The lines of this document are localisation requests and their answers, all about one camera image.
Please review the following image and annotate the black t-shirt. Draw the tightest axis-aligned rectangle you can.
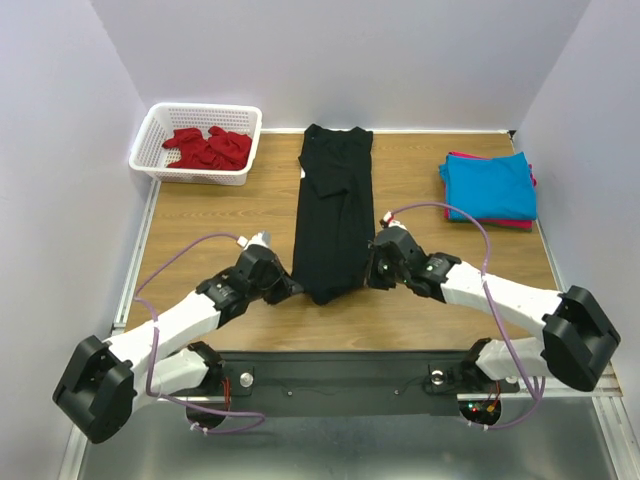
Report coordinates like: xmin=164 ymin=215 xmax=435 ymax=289
xmin=292 ymin=124 xmax=375 ymax=305

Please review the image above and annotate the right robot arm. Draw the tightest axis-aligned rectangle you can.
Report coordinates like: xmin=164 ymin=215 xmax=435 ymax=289
xmin=366 ymin=222 xmax=621 ymax=392

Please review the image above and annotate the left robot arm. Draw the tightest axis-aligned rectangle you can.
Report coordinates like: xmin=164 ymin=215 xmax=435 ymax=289
xmin=52 ymin=243 xmax=302 ymax=444

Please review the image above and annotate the red t-shirt in basket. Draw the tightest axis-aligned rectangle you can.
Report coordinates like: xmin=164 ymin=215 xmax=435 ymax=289
xmin=162 ymin=126 xmax=252 ymax=171

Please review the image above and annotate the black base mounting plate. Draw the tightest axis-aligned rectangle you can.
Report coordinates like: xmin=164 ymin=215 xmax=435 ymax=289
xmin=102 ymin=349 xmax=526 ymax=419

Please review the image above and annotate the white plastic laundry basket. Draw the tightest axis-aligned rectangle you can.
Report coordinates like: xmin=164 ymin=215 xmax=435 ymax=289
xmin=129 ymin=102 xmax=262 ymax=186

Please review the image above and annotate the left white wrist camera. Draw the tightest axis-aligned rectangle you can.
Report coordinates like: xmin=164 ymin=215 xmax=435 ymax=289
xmin=236 ymin=230 xmax=271 ymax=250

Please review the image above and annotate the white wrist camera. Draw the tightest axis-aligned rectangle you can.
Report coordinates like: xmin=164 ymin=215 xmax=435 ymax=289
xmin=380 ymin=211 xmax=403 ymax=229
xmin=236 ymin=230 xmax=271 ymax=250

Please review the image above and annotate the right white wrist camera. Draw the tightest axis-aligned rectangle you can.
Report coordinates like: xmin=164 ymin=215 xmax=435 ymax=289
xmin=380 ymin=211 xmax=403 ymax=229

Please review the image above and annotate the aluminium extrusion rail frame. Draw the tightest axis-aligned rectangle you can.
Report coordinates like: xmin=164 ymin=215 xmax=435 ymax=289
xmin=58 ymin=180 xmax=161 ymax=480

